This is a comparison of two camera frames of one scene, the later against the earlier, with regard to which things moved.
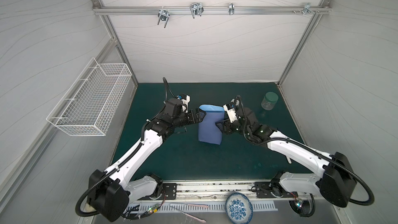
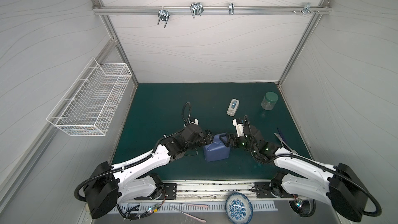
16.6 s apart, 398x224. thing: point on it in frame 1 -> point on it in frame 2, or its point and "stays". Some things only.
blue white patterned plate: x=239 y=209 stays
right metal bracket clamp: x=307 y=8 stays
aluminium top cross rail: x=236 y=10 stays
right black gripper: x=228 y=125 -> x=234 y=139
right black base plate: x=264 y=190 stays
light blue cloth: x=208 y=130 -> x=217 y=150
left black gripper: x=197 y=119 -> x=203 y=141
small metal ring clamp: x=231 y=8 stays
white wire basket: x=87 y=106 stays
